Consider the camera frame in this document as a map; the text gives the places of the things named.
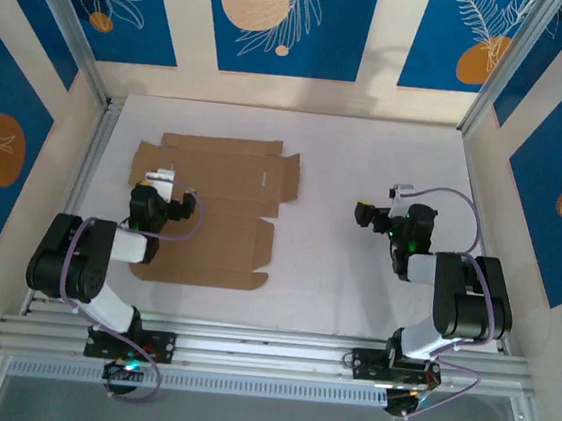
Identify brown cardboard box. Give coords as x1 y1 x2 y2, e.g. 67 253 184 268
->
118 126 304 298

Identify black left controller box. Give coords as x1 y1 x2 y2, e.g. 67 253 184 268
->
101 357 145 386

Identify black controller box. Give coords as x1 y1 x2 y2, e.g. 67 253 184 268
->
101 357 145 386
382 386 427 420

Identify black right controller box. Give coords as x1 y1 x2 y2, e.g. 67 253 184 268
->
382 386 427 420

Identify blue panel, navy orange dots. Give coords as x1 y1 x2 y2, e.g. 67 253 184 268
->
495 42 562 310

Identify blue panel, cream circle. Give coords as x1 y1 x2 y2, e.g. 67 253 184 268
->
196 0 382 87

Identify blue panel, small orange dot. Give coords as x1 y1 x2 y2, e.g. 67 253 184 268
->
40 0 185 70

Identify blue panel, orange circle fern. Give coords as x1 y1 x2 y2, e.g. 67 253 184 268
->
397 0 541 101

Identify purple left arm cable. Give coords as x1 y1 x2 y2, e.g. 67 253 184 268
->
59 176 208 329

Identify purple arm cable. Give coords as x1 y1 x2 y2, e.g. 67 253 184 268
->
59 176 208 329
393 183 511 362

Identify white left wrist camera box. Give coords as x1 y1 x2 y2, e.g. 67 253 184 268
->
143 167 177 201

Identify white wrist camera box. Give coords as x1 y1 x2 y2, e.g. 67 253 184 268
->
387 183 415 219
143 167 177 201

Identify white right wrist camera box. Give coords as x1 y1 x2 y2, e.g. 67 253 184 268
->
387 183 415 219

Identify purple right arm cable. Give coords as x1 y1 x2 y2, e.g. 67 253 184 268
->
393 183 511 362

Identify aluminium side rail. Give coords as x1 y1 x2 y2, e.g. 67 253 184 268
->
23 88 128 324
440 131 535 356

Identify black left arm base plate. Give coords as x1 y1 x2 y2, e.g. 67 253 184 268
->
83 323 178 366

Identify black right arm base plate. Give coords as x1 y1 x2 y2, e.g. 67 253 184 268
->
349 346 443 389

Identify aluminium cross rail frame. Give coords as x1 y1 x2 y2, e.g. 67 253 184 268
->
0 299 541 412

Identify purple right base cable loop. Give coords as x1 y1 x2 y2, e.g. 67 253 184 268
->
392 353 485 421

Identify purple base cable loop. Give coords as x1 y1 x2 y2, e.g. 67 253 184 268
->
84 323 169 407
392 353 485 421

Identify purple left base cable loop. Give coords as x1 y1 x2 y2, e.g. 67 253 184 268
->
84 323 169 407

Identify grey slotted cable duct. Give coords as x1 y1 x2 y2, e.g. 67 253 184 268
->
6 348 392 417

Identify aluminium corner post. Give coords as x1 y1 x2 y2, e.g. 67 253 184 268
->
8 0 122 108
457 0 559 144

